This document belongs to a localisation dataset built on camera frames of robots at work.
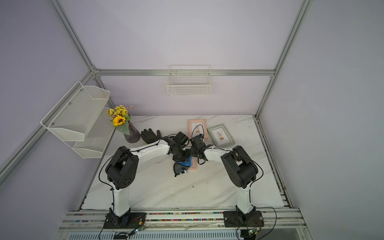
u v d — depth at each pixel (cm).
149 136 105
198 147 78
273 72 93
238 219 65
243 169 52
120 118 86
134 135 101
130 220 70
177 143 71
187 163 88
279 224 73
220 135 108
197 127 111
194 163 93
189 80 95
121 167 52
